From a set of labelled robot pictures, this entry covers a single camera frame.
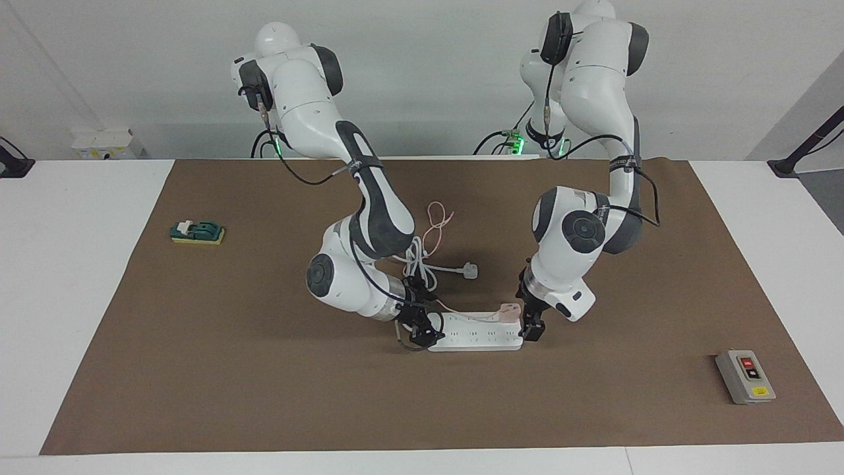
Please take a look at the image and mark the white power strip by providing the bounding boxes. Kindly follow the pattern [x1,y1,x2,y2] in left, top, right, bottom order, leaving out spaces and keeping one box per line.
[427,312,524,352]

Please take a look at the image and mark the thin pink charging cable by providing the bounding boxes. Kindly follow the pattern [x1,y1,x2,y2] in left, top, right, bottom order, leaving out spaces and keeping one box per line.
[421,202,503,322]

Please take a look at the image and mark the brown paper table mat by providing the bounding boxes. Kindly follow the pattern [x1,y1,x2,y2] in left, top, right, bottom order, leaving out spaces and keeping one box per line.
[40,157,844,456]

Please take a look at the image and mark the grey push button box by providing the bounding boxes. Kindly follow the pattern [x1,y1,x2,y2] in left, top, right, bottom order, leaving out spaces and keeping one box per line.
[715,350,777,405]

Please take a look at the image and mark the white box with yellow labels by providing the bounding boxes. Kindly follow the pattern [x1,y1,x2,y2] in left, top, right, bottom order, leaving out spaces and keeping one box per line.
[71,129,136,160]

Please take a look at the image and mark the small black table clamp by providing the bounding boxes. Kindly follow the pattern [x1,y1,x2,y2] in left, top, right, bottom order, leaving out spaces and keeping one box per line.
[0,137,36,179]

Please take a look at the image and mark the white power cord with plug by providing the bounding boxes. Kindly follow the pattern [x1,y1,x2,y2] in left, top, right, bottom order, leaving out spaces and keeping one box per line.
[394,237,479,350]

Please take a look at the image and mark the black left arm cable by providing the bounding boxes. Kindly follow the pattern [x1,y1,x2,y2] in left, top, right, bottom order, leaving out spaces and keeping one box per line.
[543,30,662,229]

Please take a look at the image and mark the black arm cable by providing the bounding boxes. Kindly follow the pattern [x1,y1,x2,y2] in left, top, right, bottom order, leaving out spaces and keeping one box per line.
[239,84,411,311]
[543,30,662,229]

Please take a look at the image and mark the black left base cables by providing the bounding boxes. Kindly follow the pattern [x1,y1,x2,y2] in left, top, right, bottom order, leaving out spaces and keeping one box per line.
[473,99,536,156]

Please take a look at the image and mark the black base cables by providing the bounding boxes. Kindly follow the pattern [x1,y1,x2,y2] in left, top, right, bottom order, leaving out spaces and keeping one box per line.
[251,129,283,159]
[473,99,536,156]

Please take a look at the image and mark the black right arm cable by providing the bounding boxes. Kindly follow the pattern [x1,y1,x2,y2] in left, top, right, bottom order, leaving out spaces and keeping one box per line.
[239,84,411,311]

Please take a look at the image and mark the black right base cables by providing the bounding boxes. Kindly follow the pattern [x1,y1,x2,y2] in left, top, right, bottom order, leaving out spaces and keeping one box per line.
[251,129,283,159]

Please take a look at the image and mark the green knife switch yellow base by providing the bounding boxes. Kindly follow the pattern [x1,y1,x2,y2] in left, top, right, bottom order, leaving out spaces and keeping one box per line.
[170,220,226,245]

